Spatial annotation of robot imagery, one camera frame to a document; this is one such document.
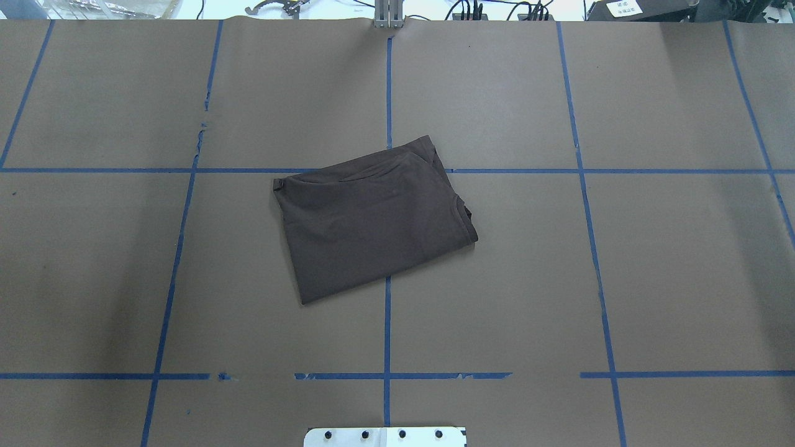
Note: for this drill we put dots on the dark brown t-shirt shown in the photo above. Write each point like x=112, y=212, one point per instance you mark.
x=368, y=218

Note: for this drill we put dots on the black box with white label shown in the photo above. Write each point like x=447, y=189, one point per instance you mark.
x=641, y=11

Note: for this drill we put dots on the aluminium frame post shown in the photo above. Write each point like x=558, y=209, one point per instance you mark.
x=389, y=14

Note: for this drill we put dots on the white pedestal column with base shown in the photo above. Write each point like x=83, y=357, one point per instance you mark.
x=386, y=436

